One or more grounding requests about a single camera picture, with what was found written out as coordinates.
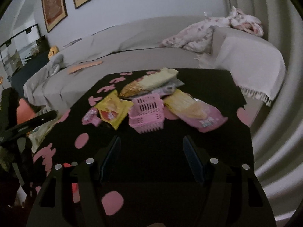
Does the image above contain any yellow snack packet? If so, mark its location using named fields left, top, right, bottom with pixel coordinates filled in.
left=94, top=90, right=134, bottom=130

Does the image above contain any small pink wrapper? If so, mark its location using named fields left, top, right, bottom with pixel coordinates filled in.
left=82, top=107, right=102, bottom=127

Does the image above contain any pink yellow snack bag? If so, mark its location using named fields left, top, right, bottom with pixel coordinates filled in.
left=163, top=89, right=228, bottom=133

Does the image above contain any cream noodle snack bag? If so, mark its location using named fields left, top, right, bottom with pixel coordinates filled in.
left=119, top=68, right=179, bottom=98

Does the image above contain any yellow trash bag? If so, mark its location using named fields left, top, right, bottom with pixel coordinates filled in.
left=28, top=111, right=61, bottom=154

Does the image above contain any red plastic kids chair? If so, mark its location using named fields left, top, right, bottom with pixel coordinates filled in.
left=16, top=98, right=36, bottom=124

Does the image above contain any pink plastic basket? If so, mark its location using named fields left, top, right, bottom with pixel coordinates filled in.
left=128, top=94, right=165, bottom=133

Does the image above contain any black pink patterned tablecloth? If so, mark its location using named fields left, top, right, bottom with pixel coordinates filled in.
left=27, top=69, right=276, bottom=226

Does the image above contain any dark fish tank cabinet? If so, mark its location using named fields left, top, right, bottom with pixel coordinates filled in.
left=11, top=51, right=49, bottom=98

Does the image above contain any grey crumpled wrapper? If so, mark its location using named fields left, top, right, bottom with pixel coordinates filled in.
left=151, top=79, right=184, bottom=97

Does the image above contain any grey shark plush toy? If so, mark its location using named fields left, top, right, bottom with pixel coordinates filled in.
left=47, top=53, right=63, bottom=76

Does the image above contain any long pink shoehorn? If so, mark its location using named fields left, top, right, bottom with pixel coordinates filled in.
left=68, top=61, right=103, bottom=74

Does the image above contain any grey pleated curtain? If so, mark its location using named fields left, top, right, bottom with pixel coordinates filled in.
left=226, top=0, right=302, bottom=226

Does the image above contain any yellow face cushion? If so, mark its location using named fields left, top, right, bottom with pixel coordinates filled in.
left=48, top=46, right=60, bottom=59

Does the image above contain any grey covered sofa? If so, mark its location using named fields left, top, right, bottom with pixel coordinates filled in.
left=24, top=16, right=286, bottom=112

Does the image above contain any pink floral blanket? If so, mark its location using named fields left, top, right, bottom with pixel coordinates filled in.
left=160, top=7, right=264, bottom=53

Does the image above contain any left framed red picture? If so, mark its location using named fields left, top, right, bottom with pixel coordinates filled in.
left=42, top=0, right=67, bottom=33

